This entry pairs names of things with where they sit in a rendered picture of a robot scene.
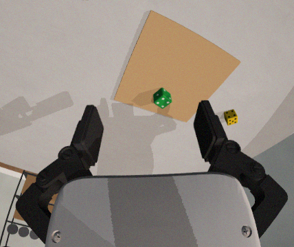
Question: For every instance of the tan square mat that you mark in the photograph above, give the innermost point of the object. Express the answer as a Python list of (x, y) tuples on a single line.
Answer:
[(170, 56)]

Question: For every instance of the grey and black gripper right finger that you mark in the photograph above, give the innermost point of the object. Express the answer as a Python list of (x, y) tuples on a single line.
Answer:
[(225, 156)]

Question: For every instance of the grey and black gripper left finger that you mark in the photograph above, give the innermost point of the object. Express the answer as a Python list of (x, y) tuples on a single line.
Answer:
[(73, 162)]

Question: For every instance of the yellow die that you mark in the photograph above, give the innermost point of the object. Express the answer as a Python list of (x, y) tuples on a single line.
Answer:
[(231, 117)]

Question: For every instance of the green die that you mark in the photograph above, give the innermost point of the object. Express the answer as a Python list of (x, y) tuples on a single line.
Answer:
[(162, 98)]

